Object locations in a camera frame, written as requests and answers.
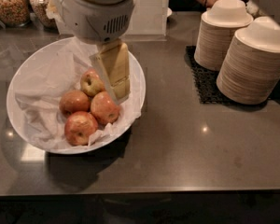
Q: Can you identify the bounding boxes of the white gripper with vents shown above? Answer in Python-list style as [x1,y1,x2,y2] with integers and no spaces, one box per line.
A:
[46,0,135,105]

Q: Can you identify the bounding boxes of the red apple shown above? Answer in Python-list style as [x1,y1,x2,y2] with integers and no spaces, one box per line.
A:
[64,111,98,146]
[59,90,91,118]
[91,91,120,125]

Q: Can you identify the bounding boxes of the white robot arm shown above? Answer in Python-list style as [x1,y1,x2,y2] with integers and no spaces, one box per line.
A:
[53,0,134,104]

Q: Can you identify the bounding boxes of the top green-red apple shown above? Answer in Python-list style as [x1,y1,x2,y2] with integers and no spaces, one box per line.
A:
[80,68,105,97]

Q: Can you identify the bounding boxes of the large white bowl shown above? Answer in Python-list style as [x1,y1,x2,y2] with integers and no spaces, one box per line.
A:
[6,36,147,156]

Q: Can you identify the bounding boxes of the white tissue paper liner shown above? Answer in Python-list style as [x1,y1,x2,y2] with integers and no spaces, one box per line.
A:
[13,37,143,151]

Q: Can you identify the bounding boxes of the right glass cereal jar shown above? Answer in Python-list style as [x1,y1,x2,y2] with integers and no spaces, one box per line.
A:
[29,0,57,29]

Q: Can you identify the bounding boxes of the glass cereal jar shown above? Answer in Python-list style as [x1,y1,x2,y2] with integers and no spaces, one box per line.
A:
[0,0,30,27]
[29,0,57,29]

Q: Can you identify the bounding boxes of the right white sign holder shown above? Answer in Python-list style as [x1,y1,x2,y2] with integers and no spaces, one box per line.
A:
[126,0,169,35]

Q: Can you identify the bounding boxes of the left glass cereal jar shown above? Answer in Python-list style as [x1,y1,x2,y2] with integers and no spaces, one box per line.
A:
[0,0,30,27]

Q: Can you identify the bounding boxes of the small white dish behind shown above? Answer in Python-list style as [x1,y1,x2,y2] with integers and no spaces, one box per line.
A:
[167,7,173,18]

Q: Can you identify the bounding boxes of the black rubber mat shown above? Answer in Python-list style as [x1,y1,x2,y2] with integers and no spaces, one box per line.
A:
[185,46,233,105]

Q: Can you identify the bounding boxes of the back stack paper bowls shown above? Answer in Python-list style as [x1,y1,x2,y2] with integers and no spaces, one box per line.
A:
[194,0,253,71]

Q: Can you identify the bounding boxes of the stack paper bowls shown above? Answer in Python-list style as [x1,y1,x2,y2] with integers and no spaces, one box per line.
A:
[217,16,280,105]
[194,0,253,71]

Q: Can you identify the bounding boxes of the bag of white packets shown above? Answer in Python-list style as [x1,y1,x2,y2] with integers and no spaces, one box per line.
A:
[245,0,259,17]

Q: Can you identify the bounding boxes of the front stack paper bowls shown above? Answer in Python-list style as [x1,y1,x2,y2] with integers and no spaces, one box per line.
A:
[217,16,280,105]

